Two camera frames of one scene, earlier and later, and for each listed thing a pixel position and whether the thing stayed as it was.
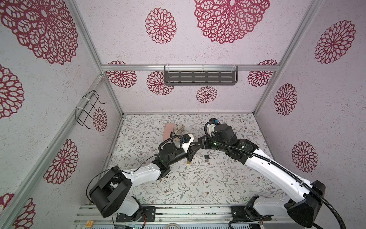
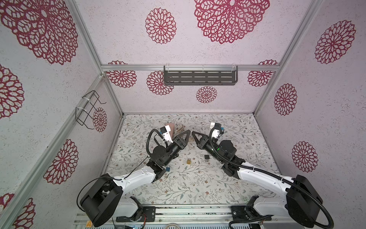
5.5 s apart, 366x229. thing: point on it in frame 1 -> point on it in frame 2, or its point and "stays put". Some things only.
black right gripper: (204, 141) -> (204, 141)
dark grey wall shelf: (200, 75) stays put
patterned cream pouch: (179, 129) stays put
